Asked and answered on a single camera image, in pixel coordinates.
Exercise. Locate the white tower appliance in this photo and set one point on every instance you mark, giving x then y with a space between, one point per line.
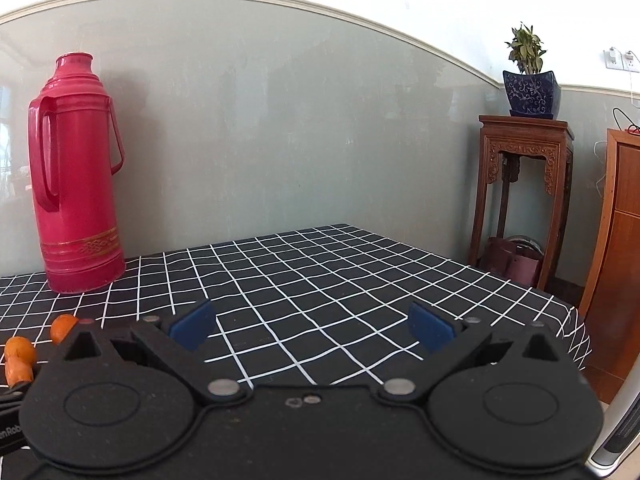
620 435

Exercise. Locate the brown wooden cabinet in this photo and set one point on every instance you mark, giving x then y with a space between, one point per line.
620 260

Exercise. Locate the pink plastic container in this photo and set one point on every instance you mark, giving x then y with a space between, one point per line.
525 271

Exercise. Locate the green potted plant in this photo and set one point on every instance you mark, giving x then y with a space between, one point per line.
526 50

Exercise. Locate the carved wooden plant stand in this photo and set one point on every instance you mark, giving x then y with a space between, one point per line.
525 131

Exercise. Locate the white wall socket with plugs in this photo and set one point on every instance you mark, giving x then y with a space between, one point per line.
630 60

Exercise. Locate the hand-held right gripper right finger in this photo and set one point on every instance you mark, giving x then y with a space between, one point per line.
430 331

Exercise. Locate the blue patterned flower pot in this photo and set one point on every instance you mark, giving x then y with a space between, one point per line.
531 92

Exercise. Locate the dark maroon bag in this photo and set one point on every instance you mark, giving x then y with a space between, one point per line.
499 259

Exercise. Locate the red thermos flask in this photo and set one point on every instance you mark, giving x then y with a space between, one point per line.
75 185

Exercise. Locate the black white checkered tablecloth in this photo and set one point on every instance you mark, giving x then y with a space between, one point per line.
310 300

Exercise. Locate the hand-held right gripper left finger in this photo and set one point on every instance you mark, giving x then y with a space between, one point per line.
192 324

